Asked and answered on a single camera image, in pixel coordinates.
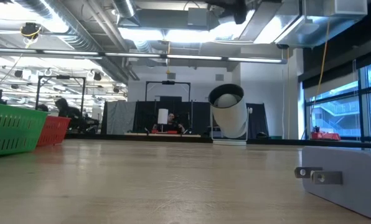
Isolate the white desk lamp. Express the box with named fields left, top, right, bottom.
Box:
left=208, top=83, right=254, bottom=146

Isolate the grey cloth partition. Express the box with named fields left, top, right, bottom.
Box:
left=100, top=101, right=137, bottom=135

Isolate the red machine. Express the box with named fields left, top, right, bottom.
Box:
left=311, top=126, right=341, bottom=141

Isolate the green plastic basket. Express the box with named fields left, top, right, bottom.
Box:
left=0, top=101, right=49, bottom=158

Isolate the red plastic basket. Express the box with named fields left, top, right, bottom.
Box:
left=37, top=115, right=72, bottom=147

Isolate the thin yellow cord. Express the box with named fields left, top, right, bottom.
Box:
left=309, top=18, right=331, bottom=138

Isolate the white cylindrical lampshade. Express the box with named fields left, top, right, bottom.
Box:
left=157, top=108, right=169, bottom=133

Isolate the lavender wall charger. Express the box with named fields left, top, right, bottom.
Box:
left=294, top=146, right=371, bottom=218

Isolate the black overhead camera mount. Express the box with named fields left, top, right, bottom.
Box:
left=204, top=0, right=248, bottom=25

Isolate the round silver ventilation duct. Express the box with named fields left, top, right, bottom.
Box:
left=14, top=0, right=130, bottom=85

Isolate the black ceiling cord reel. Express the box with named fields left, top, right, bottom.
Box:
left=19, top=22, right=43, bottom=40

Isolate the large rectangular silver duct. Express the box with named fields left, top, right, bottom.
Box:
left=238, top=0, right=369, bottom=47

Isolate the black curtain partition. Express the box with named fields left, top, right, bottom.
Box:
left=132, top=100, right=269, bottom=139

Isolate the long ceiling light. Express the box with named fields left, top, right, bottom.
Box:
left=0, top=48, right=288, bottom=65

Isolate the black camera gantry frame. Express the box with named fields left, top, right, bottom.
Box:
left=35, top=75, right=87, bottom=110
left=144, top=80, right=192, bottom=103

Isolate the black window frame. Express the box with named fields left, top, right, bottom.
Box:
left=303, top=57, right=371, bottom=141

